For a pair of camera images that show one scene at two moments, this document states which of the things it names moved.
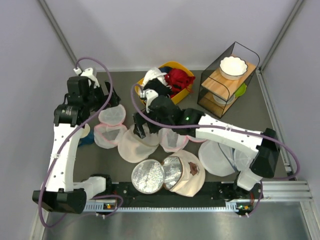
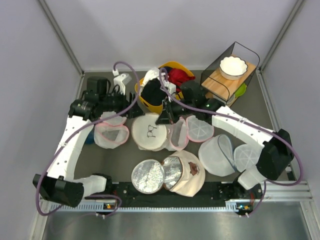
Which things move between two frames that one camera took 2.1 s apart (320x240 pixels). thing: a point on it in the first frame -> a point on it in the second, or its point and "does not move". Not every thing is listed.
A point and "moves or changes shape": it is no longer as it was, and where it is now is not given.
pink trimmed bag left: x=107 y=134 does not move
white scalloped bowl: x=232 y=68 does not move
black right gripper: x=139 y=129 -> x=165 y=117
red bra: x=178 y=79 does not move
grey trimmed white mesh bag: x=222 y=160 does not move
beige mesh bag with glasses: x=134 y=149 moves or changes shape
